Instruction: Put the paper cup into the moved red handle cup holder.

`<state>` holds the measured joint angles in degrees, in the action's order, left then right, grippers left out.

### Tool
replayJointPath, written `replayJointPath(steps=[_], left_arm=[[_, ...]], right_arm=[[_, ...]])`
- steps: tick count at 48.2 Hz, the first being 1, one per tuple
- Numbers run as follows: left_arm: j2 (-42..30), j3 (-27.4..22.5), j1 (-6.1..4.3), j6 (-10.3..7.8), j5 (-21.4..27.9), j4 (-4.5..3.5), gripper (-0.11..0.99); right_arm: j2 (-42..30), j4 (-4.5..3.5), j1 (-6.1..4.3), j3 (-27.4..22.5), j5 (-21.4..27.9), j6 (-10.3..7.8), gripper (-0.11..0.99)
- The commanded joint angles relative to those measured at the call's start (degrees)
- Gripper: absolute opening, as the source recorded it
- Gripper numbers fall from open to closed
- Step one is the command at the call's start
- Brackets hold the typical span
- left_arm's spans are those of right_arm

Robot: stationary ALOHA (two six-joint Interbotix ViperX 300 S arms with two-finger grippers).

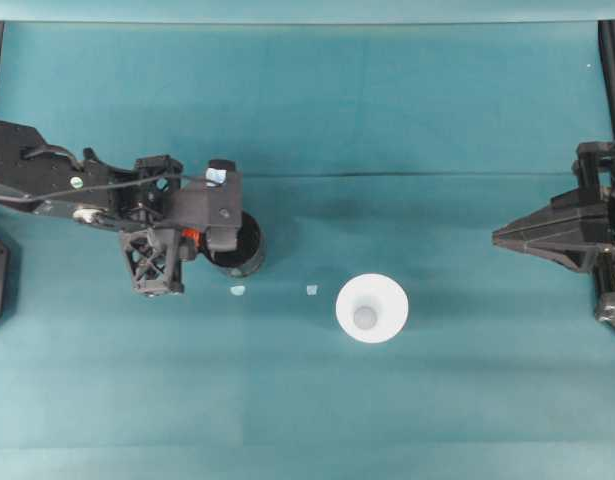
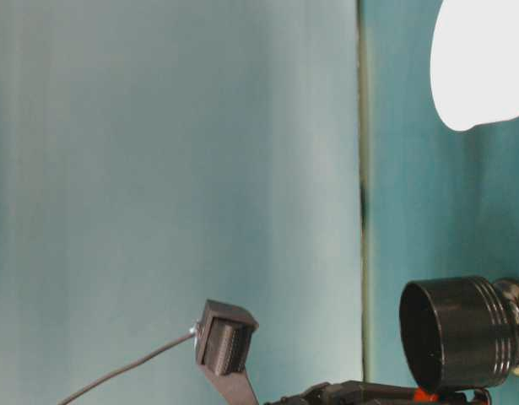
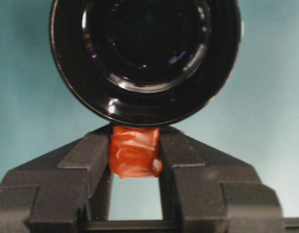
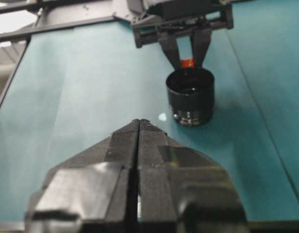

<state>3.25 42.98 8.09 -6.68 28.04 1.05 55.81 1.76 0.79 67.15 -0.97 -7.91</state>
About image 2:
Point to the teal table cloth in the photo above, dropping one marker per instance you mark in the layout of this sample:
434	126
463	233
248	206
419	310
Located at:
411	190

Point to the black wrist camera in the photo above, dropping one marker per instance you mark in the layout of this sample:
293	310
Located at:
225	337

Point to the teal backdrop sheet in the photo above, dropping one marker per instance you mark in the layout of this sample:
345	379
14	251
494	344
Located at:
158	147

